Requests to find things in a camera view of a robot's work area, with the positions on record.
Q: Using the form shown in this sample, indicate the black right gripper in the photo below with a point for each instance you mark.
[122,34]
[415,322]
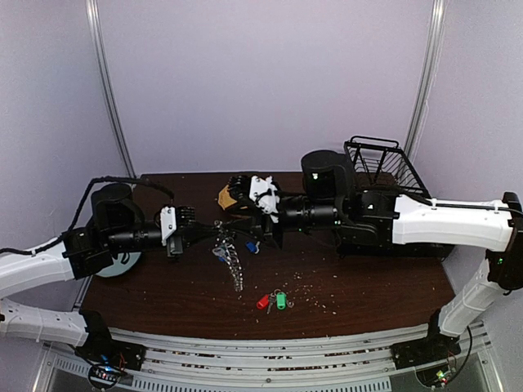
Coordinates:
[270,228]

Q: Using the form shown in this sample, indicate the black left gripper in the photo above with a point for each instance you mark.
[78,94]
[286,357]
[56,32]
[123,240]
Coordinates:
[186,230]

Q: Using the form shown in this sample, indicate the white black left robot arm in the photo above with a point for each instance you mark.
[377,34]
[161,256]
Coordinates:
[117,226]

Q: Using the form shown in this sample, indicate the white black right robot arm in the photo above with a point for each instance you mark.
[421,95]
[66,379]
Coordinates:
[388,218]

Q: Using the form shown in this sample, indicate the key with light-blue tag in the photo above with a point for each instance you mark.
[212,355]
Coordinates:
[253,247]

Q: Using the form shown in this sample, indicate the yellow dotted plate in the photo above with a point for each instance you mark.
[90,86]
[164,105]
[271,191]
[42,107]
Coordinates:
[225,200]

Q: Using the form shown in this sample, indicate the light blue plate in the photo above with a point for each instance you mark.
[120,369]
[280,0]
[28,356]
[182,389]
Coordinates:
[121,265]

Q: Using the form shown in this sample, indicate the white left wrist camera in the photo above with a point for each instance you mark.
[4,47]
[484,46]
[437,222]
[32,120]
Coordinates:
[168,223]

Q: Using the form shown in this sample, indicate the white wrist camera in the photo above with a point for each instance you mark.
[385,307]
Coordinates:
[264,193]
[168,223]

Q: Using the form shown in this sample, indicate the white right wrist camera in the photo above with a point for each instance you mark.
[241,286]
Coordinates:
[264,193]

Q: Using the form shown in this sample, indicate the aluminium front rail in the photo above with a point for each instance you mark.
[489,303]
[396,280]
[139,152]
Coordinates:
[336,363]

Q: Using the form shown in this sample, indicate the black wire dish rack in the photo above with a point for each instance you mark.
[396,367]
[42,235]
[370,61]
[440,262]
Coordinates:
[382,164]

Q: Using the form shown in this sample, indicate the left aluminium corner post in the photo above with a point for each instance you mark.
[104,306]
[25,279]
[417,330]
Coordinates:
[94,23]

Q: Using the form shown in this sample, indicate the aluminium corner post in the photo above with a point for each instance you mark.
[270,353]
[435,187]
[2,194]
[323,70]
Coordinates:
[428,76]
[94,23]

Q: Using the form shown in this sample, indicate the right aluminium corner post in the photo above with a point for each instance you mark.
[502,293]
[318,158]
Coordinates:
[428,76]

